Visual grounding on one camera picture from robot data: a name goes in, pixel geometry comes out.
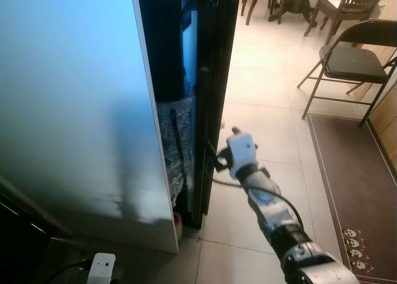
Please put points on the brown floor mat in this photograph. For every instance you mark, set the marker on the brown floor mat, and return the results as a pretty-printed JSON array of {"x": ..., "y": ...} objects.
[{"x": 360, "y": 191}]

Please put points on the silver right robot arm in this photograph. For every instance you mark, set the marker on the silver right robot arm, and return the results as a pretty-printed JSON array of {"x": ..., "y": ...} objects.
[{"x": 273, "y": 212}]

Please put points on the black fridge door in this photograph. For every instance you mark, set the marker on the black fridge door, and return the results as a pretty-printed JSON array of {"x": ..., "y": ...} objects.
[{"x": 217, "y": 61}]

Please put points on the clear bubble wrap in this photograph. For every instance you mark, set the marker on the clear bubble wrap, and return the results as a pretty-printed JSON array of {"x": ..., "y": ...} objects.
[{"x": 170, "y": 141}]

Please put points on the small red white bottle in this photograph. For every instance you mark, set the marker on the small red white bottle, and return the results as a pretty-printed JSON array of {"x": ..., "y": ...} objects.
[{"x": 179, "y": 225}]

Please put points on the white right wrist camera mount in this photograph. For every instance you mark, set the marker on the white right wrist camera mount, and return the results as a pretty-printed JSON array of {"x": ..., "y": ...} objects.
[{"x": 243, "y": 150}]

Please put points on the dark low furniture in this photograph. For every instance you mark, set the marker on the dark low furniture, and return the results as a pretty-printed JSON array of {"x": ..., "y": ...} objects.
[{"x": 25, "y": 247}]

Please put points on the black folding chair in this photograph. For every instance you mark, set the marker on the black folding chair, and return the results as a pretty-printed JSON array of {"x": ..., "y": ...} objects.
[{"x": 353, "y": 64}]

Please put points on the light wooden cabinet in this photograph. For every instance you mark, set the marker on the light wooden cabinet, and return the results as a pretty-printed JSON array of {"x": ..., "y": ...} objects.
[{"x": 388, "y": 116}]

